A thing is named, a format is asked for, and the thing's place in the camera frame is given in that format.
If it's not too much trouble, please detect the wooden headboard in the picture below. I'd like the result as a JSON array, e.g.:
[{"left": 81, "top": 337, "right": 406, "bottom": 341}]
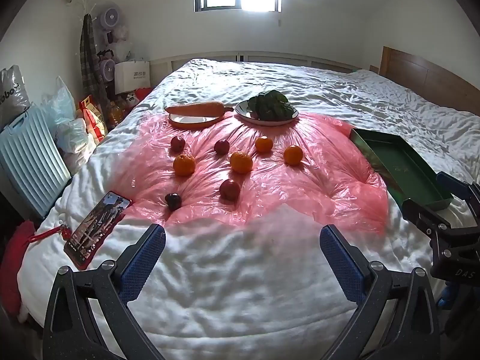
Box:
[{"left": 378, "top": 46, "right": 480, "bottom": 117}]

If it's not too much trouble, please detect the white bed rail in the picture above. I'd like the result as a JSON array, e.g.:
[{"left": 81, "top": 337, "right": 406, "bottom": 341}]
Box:
[{"left": 150, "top": 51, "right": 361, "bottom": 83}]

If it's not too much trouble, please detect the smartphone in red case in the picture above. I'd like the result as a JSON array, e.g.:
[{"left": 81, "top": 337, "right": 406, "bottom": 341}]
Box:
[{"left": 64, "top": 191, "right": 131, "bottom": 271}]

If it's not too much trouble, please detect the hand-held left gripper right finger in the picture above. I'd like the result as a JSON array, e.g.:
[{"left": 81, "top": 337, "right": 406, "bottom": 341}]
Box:
[{"left": 319, "top": 224, "right": 441, "bottom": 360}]

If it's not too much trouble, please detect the white plate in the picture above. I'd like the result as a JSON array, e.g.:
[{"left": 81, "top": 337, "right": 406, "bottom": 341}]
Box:
[{"left": 235, "top": 99, "right": 299, "bottom": 127}]

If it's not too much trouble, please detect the red cloth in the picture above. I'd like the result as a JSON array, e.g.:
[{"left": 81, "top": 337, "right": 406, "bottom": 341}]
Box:
[{"left": 0, "top": 220, "right": 37, "bottom": 316}]

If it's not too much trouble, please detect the white bedsheet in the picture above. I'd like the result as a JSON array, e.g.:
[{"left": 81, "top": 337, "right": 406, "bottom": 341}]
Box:
[{"left": 17, "top": 58, "right": 480, "bottom": 360}]

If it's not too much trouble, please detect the green metal tray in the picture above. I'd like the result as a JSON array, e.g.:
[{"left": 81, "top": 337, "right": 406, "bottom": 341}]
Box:
[{"left": 349, "top": 127, "right": 454, "bottom": 211}]

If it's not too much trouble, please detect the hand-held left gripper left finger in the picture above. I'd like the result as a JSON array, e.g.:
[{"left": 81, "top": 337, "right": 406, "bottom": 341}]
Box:
[{"left": 43, "top": 224, "right": 167, "bottom": 360}]

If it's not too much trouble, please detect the pink plastic sheet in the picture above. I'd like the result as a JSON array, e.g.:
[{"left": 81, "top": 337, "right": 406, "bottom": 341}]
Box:
[{"left": 124, "top": 110, "right": 389, "bottom": 235}]

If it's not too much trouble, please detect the red lanyard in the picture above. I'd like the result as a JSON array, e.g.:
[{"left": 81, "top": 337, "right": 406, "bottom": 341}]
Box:
[{"left": 25, "top": 224, "right": 73, "bottom": 245}]

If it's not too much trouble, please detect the red and white bag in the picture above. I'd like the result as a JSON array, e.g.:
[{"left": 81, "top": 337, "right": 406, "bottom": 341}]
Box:
[{"left": 77, "top": 95, "right": 109, "bottom": 138}]

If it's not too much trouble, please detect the green leafy vegetable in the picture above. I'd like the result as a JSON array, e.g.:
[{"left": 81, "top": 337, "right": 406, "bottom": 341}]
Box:
[{"left": 247, "top": 90, "right": 294, "bottom": 122}]

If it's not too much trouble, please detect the plaid scarf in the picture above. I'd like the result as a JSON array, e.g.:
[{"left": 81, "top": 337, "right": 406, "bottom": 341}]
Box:
[{"left": 79, "top": 14, "right": 110, "bottom": 103}]

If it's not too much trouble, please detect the small smooth orange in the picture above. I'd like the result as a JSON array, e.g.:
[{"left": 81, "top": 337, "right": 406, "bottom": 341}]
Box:
[{"left": 283, "top": 145, "right": 304, "bottom": 166}]

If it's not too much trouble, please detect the purple fan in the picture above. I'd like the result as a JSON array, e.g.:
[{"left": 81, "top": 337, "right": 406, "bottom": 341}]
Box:
[
  {"left": 98, "top": 5, "right": 121, "bottom": 31},
  {"left": 98, "top": 59, "right": 118, "bottom": 83}
]

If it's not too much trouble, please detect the light blue ribbed suitcase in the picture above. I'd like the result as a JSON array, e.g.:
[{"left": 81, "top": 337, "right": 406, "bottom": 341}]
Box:
[{"left": 0, "top": 105, "right": 72, "bottom": 220}]

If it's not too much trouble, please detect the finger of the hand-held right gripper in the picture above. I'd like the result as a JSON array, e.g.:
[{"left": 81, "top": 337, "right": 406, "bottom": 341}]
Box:
[
  {"left": 437, "top": 171, "right": 480, "bottom": 205},
  {"left": 402, "top": 198, "right": 454, "bottom": 241}
]

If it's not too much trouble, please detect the large bumpy orange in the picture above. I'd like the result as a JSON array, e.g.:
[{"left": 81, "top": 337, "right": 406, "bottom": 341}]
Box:
[
  {"left": 229, "top": 151, "right": 253, "bottom": 175},
  {"left": 173, "top": 153, "right": 196, "bottom": 177}
]

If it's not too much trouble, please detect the white paper bag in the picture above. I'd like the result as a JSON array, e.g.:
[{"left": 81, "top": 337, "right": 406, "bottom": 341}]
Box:
[{"left": 114, "top": 60, "right": 152, "bottom": 95}]

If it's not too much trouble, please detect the orange drink bottle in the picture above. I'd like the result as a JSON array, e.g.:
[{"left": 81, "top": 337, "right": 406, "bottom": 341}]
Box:
[{"left": 109, "top": 101, "right": 125, "bottom": 127}]

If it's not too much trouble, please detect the carrot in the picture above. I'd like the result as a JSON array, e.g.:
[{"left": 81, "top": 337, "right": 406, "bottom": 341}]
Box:
[{"left": 164, "top": 101, "right": 234, "bottom": 118}]

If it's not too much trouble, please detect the pale blue plastic bag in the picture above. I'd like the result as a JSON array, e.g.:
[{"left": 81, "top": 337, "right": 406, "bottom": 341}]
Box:
[{"left": 40, "top": 76, "right": 76, "bottom": 128}]

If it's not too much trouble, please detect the orange rimmed plate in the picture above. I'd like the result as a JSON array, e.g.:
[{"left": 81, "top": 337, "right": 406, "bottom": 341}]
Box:
[{"left": 168, "top": 110, "right": 225, "bottom": 130}]

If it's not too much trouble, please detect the person's right hand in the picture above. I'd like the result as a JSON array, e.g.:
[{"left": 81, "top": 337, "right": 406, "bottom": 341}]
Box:
[{"left": 437, "top": 283, "right": 456, "bottom": 308}]

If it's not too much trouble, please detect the white plastic bag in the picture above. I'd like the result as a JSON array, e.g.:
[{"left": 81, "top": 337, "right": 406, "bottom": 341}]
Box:
[{"left": 0, "top": 65, "right": 31, "bottom": 130}]

